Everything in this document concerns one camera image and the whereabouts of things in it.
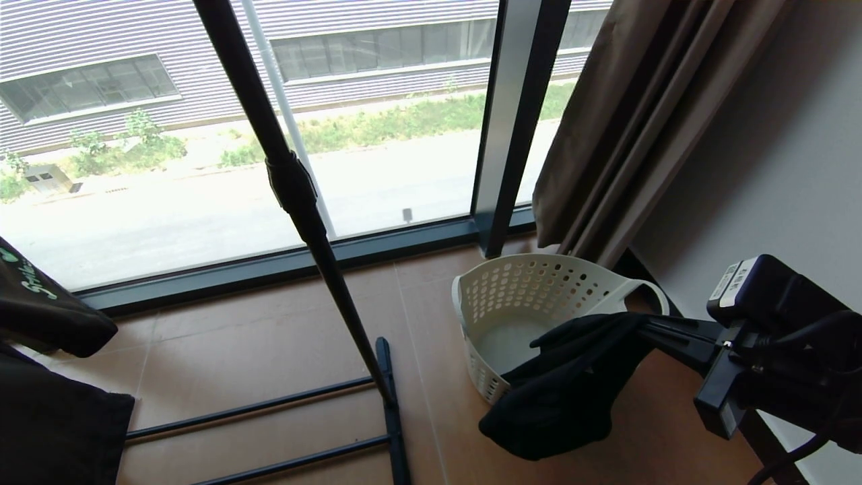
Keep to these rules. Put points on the window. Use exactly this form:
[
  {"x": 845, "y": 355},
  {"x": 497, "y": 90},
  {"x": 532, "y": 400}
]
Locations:
[{"x": 512, "y": 121}]

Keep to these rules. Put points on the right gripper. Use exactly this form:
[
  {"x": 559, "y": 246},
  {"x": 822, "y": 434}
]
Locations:
[{"x": 761, "y": 397}]

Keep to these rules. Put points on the brown curtain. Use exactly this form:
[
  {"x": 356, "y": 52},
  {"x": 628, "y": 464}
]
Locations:
[{"x": 640, "y": 114}]

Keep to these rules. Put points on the white laundry basket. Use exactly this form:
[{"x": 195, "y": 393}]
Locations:
[{"x": 512, "y": 289}]

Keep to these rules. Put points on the black clothes rack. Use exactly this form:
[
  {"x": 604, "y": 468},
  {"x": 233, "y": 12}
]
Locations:
[{"x": 296, "y": 195}]

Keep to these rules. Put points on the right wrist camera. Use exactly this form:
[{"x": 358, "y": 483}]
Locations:
[{"x": 774, "y": 296}]

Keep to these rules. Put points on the black garment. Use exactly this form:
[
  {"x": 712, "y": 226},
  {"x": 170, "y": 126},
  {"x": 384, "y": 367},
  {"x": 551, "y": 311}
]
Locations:
[
  {"x": 566, "y": 397},
  {"x": 47, "y": 431}
]

